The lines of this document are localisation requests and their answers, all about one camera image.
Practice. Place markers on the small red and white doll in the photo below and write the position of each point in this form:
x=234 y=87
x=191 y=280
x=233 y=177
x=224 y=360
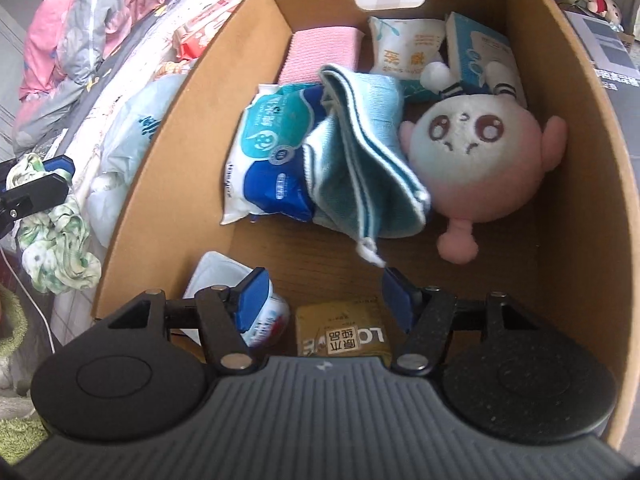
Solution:
x=602 y=5

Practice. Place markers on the pink and grey quilt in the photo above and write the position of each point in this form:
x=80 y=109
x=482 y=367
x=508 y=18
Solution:
x=65 y=45

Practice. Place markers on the pink ribbed cloth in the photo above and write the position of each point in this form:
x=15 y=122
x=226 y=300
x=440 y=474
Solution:
x=320 y=55

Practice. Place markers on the blue and white tissue pack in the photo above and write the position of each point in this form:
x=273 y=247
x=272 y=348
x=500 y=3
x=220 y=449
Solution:
x=270 y=160

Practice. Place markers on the green floral fabric scrunchie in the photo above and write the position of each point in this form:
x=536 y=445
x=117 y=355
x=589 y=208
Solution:
x=55 y=255

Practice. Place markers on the green shaggy rug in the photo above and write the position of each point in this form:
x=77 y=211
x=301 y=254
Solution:
x=20 y=432

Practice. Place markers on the brown cardboard box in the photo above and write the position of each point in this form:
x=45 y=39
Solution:
x=575 y=185

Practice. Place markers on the white plastic pack blue print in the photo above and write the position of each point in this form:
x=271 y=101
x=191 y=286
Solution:
x=135 y=135

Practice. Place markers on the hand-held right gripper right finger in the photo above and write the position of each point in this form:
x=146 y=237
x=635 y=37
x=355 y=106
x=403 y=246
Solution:
x=397 y=300

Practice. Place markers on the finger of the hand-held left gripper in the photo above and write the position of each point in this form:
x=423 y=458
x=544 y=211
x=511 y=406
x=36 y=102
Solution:
x=40 y=192

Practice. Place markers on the pink round plush toy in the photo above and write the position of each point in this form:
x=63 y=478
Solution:
x=475 y=160

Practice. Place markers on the red wet wipes pack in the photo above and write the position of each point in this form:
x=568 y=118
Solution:
x=195 y=35

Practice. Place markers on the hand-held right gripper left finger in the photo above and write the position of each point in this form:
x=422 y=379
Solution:
x=252 y=297

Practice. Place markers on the grey floral bed sheet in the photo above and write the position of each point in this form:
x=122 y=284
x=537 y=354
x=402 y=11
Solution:
x=107 y=70

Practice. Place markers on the blue and white small box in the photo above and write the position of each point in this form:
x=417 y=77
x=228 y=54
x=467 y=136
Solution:
x=475 y=45

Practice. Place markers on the grey printed carton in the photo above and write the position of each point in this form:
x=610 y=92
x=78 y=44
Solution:
x=605 y=50

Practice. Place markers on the white cotton swab pack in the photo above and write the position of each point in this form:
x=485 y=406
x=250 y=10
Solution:
x=400 y=50

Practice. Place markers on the yellow drink carton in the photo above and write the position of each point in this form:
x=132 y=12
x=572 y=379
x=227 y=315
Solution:
x=340 y=330

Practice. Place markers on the strawberry yogurt cup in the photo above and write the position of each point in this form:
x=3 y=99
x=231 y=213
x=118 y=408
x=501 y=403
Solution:
x=267 y=317

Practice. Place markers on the light blue towel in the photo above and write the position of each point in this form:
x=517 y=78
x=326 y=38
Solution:
x=360 y=170

